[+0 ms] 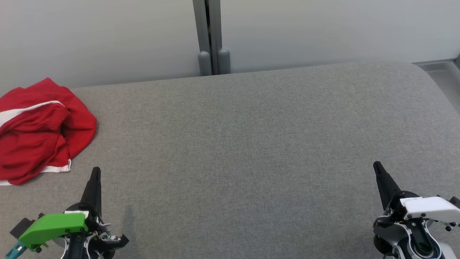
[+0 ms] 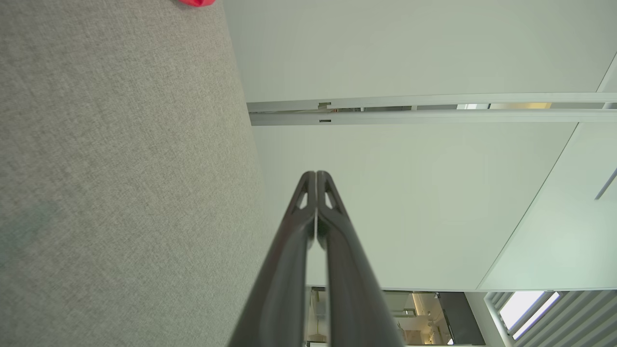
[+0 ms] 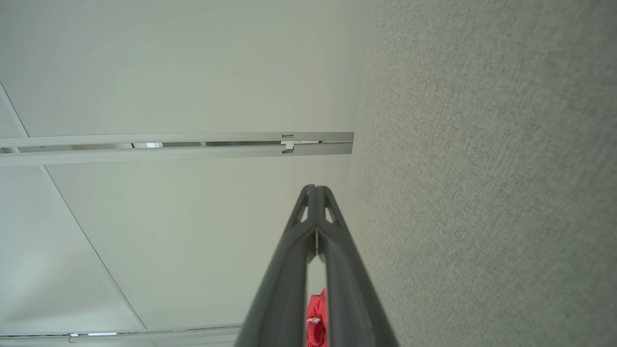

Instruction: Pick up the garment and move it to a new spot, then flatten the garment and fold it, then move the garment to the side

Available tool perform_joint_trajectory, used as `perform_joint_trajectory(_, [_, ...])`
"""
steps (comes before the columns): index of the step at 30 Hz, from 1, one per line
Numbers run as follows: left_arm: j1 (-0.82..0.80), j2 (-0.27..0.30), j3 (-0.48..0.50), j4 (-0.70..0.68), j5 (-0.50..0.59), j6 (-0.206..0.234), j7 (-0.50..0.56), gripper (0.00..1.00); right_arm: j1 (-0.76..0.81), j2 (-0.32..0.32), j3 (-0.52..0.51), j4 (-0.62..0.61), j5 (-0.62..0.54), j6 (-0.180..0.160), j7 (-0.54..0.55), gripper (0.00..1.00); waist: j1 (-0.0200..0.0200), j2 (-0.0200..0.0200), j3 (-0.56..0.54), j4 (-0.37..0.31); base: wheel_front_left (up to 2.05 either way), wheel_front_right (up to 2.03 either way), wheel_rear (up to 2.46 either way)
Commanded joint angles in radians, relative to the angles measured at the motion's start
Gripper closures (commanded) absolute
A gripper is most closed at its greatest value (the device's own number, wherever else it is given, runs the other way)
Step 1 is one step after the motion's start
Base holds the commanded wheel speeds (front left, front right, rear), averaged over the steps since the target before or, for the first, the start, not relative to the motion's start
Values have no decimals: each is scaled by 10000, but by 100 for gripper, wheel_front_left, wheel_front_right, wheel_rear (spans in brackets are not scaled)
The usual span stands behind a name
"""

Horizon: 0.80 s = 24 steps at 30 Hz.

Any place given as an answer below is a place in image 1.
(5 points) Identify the grey partition post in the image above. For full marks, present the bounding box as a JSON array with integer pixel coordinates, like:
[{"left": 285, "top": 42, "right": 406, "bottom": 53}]
[
  {"left": 209, "top": 0, "right": 222, "bottom": 75},
  {"left": 193, "top": 0, "right": 211, "bottom": 76}
]

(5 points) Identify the left camera cable teal plug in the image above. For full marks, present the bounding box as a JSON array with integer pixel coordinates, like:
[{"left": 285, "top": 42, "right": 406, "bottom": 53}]
[{"left": 4, "top": 240, "right": 27, "bottom": 259}]

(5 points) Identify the grey partition base rail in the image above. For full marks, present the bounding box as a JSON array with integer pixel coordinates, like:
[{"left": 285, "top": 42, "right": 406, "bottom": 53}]
[{"left": 411, "top": 54, "right": 460, "bottom": 71}]

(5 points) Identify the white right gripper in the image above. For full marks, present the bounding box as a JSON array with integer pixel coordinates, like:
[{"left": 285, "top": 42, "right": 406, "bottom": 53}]
[{"left": 373, "top": 161, "right": 460, "bottom": 225}]

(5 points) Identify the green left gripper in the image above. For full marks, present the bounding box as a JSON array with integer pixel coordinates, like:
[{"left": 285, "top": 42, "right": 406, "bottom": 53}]
[{"left": 19, "top": 167, "right": 130, "bottom": 251}]

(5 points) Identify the red and white shirt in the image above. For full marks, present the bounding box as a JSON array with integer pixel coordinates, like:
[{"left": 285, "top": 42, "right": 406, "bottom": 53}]
[{"left": 0, "top": 77, "right": 97, "bottom": 160}]

